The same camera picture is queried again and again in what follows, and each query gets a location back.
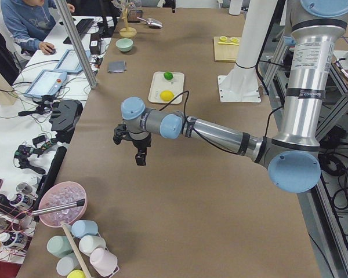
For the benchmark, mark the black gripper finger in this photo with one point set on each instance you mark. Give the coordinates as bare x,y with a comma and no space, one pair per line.
140,157

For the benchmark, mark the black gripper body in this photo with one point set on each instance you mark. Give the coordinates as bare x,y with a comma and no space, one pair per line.
145,142

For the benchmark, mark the yellow lemon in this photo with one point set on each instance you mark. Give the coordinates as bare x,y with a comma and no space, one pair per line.
166,95

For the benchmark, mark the green lime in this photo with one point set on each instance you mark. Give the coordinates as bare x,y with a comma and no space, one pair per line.
168,75

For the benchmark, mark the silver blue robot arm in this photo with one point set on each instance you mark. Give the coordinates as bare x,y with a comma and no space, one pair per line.
291,157

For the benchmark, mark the cream rabbit tray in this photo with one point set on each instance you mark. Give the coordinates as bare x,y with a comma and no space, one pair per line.
160,84

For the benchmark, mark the glass rack tray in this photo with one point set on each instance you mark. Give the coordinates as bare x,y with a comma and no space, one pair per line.
134,16

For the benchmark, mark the grey folded cloth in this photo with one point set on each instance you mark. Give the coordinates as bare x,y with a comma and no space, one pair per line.
116,67

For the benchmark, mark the pink bowl with ice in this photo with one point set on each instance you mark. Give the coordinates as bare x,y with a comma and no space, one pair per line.
63,203

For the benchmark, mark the light blue cup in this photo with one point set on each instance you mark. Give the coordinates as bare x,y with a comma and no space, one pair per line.
83,228

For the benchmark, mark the mint green bowl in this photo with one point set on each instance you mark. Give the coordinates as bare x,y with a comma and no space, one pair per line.
124,44

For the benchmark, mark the white cup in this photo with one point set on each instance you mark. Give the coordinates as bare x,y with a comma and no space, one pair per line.
89,243

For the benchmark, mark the teach pendant tablet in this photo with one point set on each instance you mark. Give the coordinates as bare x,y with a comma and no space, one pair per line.
69,62
47,83

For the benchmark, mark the pink cup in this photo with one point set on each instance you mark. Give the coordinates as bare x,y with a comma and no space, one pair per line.
104,262

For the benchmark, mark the wooden mug tree stand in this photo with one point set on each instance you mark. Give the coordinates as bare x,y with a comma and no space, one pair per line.
125,6

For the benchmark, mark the wooden cutting board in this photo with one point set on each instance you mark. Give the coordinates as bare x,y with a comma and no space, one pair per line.
225,53

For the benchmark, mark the mint green cup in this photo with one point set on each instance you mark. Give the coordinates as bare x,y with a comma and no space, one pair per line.
59,246

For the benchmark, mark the metal scoop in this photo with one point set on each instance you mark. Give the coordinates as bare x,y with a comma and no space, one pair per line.
152,23

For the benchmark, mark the yellow plastic knife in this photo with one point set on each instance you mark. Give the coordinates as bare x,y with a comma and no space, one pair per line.
228,43

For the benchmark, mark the grey cup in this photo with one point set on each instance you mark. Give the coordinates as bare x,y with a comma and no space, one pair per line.
67,264

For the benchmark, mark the black keyboard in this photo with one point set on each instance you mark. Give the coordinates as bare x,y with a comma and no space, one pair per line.
83,26

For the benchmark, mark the person in blue sweater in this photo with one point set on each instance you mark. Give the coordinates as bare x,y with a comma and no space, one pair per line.
29,22

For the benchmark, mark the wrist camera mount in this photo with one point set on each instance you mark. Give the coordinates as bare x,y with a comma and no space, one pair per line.
121,133

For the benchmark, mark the aluminium frame post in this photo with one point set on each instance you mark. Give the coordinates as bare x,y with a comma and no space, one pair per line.
75,39

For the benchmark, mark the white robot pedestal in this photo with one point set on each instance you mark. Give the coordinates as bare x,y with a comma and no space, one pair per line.
240,85

